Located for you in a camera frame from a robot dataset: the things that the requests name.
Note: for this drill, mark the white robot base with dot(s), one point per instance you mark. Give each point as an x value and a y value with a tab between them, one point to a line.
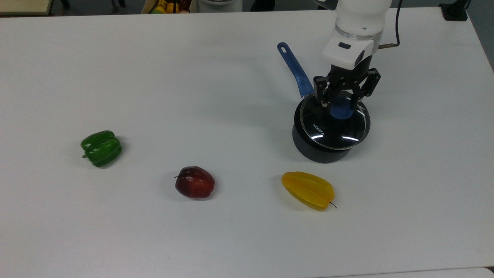
219	5

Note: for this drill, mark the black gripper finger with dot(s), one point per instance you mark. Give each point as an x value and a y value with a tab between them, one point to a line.
369	83
323	90

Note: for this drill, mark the wooden side table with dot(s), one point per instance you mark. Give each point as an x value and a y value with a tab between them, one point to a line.
23	5

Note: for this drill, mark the glass lid with blue knob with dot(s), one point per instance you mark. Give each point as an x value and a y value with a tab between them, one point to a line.
332	133

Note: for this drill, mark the red apple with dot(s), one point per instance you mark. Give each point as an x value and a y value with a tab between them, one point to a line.
195	183

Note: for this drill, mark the green bell pepper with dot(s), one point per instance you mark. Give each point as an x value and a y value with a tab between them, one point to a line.
102	150

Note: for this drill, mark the yellow starfruit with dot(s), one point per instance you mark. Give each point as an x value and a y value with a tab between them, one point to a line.
308	190

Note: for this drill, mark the black table clamp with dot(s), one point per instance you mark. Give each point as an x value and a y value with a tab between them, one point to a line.
455	11

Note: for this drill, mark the cardboard box of toy fruit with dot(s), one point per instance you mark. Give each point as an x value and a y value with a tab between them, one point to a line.
170	7

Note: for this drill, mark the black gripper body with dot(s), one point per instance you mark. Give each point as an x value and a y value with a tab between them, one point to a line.
345	79

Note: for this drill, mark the black chair foot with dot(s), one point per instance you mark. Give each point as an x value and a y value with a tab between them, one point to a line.
263	5

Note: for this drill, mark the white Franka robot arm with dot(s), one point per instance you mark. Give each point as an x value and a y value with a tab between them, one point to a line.
359	17

